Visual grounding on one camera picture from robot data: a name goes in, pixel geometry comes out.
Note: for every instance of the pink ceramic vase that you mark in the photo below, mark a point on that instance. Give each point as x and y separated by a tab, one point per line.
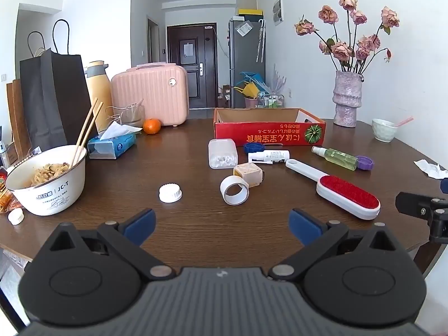
346	98

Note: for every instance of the white cup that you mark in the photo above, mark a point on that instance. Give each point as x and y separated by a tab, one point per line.
384	131

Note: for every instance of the white tape roll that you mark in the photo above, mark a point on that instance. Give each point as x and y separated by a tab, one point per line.
235	189

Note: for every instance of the crumpled white tissue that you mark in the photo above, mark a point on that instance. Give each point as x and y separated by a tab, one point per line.
430	169

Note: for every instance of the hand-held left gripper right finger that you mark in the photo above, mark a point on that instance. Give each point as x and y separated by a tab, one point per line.
304	225

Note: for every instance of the white spray bottle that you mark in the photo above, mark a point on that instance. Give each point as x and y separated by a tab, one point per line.
271	156

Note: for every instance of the dried pink roses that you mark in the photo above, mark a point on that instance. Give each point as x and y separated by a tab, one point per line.
341	50

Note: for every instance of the beige cube box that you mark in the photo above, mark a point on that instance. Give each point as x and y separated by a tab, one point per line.
249	175

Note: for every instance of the yellow thermos jug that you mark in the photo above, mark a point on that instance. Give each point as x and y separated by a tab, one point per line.
99	91

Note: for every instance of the green spray bottle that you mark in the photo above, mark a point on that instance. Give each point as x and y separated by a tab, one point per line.
339	158

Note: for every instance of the blue bottle cap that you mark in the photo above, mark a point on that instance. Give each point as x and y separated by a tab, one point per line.
254	147

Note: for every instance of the pink bucket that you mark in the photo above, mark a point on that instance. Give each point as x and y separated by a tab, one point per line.
251	102

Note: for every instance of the blue and yellow plastic pile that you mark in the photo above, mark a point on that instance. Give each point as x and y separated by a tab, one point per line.
250	84

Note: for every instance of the brown paper bag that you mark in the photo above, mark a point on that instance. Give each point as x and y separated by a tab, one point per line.
14	119

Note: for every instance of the white enamel noodle bowl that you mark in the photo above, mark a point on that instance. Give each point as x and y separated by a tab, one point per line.
52	196

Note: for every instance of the white lint brush red pad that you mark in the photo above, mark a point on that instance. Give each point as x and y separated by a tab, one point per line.
346	192

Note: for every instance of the blue tissue pack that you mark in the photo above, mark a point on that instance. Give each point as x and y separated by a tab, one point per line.
112	145

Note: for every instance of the wooden chopstick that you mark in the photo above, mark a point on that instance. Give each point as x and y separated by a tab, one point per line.
85	129
91	126

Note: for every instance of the yellow box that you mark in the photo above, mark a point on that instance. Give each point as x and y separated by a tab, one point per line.
250	12

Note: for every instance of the folded white umbrella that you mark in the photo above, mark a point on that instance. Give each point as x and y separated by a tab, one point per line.
260	42

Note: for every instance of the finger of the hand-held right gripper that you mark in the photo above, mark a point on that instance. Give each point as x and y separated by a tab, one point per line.
416	204

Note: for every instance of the glass cup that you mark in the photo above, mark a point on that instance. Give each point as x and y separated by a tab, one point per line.
131	115

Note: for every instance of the cardboard boxes by door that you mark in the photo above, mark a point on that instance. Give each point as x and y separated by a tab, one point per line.
224	94

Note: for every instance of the black paper bag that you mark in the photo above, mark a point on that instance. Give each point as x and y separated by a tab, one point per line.
52	101

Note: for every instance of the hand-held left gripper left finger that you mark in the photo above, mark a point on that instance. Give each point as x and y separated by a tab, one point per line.
141	222

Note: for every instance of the white ribbed bottle cap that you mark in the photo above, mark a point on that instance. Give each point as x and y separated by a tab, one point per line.
170	193

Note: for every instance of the clear cotton swab box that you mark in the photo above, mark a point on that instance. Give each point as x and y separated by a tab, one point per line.
222	154

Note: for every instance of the orange snack packet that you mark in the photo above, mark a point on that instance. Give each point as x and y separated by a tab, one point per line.
3	189

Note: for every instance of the orange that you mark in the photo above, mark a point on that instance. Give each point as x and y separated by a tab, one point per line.
152	126

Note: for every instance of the grey refrigerator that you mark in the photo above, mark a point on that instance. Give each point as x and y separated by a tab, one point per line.
245	70

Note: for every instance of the dried purple grass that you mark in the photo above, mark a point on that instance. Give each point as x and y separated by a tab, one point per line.
278	77

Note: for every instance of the pink straw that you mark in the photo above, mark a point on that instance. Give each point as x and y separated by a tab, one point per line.
404	121

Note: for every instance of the small white cap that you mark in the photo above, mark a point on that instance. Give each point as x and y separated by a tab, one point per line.
15	216

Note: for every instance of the red cardboard box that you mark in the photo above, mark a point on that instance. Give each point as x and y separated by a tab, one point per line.
269	131

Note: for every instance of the purple bottle cap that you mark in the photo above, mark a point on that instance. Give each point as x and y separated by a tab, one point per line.
365	162

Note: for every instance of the pink suitcase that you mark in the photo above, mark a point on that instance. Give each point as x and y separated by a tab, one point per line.
150	94

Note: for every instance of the dark brown door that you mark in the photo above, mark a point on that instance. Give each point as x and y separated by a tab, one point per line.
190	73

